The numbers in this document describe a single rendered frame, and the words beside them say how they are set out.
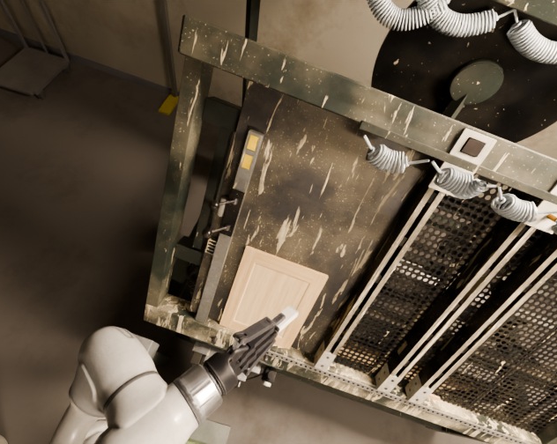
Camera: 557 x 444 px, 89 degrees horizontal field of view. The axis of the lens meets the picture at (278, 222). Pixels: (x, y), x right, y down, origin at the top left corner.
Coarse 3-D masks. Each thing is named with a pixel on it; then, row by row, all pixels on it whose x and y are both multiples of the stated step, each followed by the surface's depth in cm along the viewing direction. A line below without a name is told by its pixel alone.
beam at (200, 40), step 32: (192, 32) 81; (224, 32) 80; (224, 64) 83; (256, 64) 82; (288, 64) 81; (320, 96) 83; (352, 96) 82; (384, 96) 81; (384, 128) 85; (416, 128) 84; (448, 128) 83; (512, 160) 84; (544, 160) 83
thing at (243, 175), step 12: (252, 132) 96; (252, 156) 100; (240, 168) 103; (252, 168) 102; (240, 180) 105; (228, 240) 117; (216, 252) 120; (216, 264) 123; (216, 276) 126; (204, 288) 130; (216, 288) 133; (204, 300) 133; (204, 312) 137
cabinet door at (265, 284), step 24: (240, 264) 124; (264, 264) 122; (288, 264) 121; (240, 288) 130; (264, 288) 128; (288, 288) 127; (312, 288) 125; (240, 312) 137; (264, 312) 135; (288, 336) 139
